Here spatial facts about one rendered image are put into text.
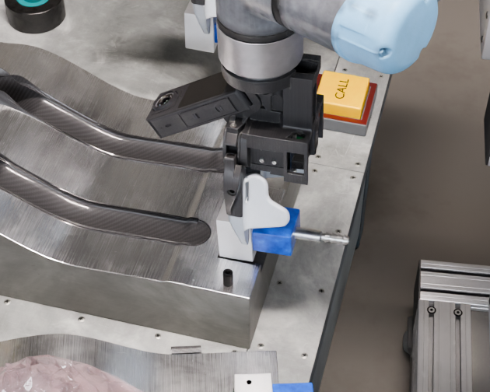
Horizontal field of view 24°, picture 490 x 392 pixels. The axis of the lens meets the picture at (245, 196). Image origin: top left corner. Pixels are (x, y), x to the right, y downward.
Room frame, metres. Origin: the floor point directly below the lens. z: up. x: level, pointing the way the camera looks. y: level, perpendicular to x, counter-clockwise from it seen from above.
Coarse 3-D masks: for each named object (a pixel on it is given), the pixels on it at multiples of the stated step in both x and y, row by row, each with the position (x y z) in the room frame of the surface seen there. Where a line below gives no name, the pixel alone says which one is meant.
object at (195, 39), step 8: (192, 8) 1.06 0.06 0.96; (184, 16) 1.05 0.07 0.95; (192, 16) 1.05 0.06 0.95; (184, 24) 1.05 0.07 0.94; (192, 24) 1.05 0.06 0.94; (192, 32) 1.05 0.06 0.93; (200, 32) 1.05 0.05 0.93; (216, 32) 1.04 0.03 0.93; (192, 40) 1.05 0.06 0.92; (200, 40) 1.05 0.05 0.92; (208, 40) 1.04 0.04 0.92; (216, 40) 1.04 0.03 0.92; (192, 48) 1.05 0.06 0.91; (200, 48) 1.05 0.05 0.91; (208, 48) 1.04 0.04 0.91
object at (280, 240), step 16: (224, 208) 0.76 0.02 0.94; (288, 208) 0.77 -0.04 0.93; (224, 224) 0.74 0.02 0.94; (288, 224) 0.74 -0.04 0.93; (224, 240) 0.74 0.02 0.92; (256, 240) 0.73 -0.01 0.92; (272, 240) 0.73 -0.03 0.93; (288, 240) 0.73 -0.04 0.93; (320, 240) 0.73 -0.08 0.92; (336, 240) 0.73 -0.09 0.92; (224, 256) 0.74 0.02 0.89; (240, 256) 0.73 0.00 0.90
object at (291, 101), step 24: (288, 72) 0.74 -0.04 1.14; (312, 72) 0.75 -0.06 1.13; (264, 96) 0.75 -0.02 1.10; (288, 96) 0.74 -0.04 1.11; (312, 96) 0.73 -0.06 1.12; (240, 120) 0.75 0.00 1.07; (264, 120) 0.75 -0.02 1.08; (288, 120) 0.74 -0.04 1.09; (312, 120) 0.73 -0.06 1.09; (240, 144) 0.73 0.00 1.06; (264, 144) 0.72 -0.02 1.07; (288, 144) 0.72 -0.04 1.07; (312, 144) 0.75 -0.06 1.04; (264, 168) 0.73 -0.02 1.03; (288, 168) 0.73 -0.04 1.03
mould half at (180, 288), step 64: (0, 64) 0.99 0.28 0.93; (64, 64) 1.00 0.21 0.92; (0, 128) 0.88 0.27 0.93; (128, 128) 0.93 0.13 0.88; (192, 128) 0.93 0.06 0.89; (0, 192) 0.80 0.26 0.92; (128, 192) 0.83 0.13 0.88; (192, 192) 0.83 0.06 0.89; (0, 256) 0.75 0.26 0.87; (64, 256) 0.74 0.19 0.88; (128, 256) 0.74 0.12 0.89; (192, 256) 0.74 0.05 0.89; (128, 320) 0.72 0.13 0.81; (192, 320) 0.70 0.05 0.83; (256, 320) 0.71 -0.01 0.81
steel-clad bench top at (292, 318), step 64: (0, 0) 1.28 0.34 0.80; (64, 0) 1.28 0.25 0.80; (128, 0) 1.28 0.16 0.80; (128, 64) 1.14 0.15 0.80; (192, 64) 1.14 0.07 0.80; (320, 192) 0.91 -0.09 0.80; (320, 256) 0.81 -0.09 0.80; (0, 320) 0.72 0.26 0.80; (64, 320) 0.72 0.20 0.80; (320, 320) 0.72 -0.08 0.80
